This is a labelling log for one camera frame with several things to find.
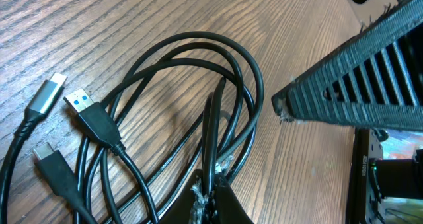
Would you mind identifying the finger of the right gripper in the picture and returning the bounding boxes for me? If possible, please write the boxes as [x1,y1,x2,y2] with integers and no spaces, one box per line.
[272,0,422,131]

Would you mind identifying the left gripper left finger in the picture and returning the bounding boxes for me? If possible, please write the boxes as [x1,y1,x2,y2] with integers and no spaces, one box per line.
[159,169,202,224]

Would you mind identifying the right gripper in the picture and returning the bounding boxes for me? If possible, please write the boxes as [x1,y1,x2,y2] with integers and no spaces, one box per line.
[345,128,422,224]

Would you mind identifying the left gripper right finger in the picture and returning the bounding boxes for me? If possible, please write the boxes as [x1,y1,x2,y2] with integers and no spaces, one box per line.
[213,173,253,224]

